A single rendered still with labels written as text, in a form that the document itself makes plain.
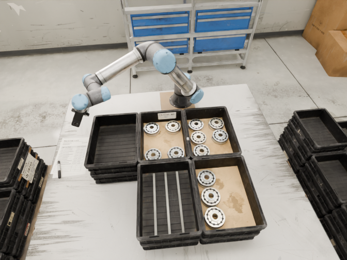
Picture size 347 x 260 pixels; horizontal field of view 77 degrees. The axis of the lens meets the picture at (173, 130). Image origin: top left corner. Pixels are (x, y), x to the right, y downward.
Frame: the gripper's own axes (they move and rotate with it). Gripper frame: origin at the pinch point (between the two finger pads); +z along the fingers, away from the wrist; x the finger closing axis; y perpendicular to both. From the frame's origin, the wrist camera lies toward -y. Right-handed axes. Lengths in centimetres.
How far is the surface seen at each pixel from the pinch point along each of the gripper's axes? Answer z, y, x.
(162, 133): -9, 3, -53
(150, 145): -11.2, -7.6, -46.0
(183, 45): 115, 144, -85
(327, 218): -33, -25, -189
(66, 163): 16.9, -33.3, -0.5
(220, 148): -29, 2, -86
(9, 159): 65, -45, 44
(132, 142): -5.0, -8.1, -35.5
